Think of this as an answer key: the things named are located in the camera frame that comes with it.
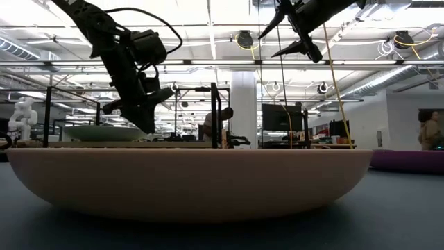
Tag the cluttered background desk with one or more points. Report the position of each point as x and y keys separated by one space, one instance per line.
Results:
x=333 y=130

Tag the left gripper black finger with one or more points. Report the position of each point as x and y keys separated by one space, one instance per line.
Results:
x=151 y=111
x=133 y=114

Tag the silver ventilation duct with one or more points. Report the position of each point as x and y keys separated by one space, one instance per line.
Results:
x=21 y=50
x=381 y=80

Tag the white plastic plate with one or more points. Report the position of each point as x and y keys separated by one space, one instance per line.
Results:
x=100 y=133

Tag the white humanoid robot figure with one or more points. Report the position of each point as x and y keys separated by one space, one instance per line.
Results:
x=22 y=118

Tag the left arm's black wrist camera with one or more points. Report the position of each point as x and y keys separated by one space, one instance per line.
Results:
x=149 y=47

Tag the large black monitor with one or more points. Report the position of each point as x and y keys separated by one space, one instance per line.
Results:
x=281 y=118

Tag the peach plastic plate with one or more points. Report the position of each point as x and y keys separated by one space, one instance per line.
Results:
x=190 y=184

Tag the white building column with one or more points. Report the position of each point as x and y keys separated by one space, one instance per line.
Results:
x=243 y=104

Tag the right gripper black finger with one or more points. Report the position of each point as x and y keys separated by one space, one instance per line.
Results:
x=277 y=19
x=295 y=47

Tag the background black rig frame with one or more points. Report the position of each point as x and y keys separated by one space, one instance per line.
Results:
x=203 y=89

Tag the purple plastic plate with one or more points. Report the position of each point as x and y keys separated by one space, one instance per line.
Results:
x=409 y=161

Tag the small black device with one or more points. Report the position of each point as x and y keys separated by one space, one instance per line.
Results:
x=239 y=140

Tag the person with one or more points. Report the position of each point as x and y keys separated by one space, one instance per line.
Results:
x=429 y=133
x=207 y=128

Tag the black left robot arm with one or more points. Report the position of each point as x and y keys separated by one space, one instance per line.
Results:
x=86 y=17

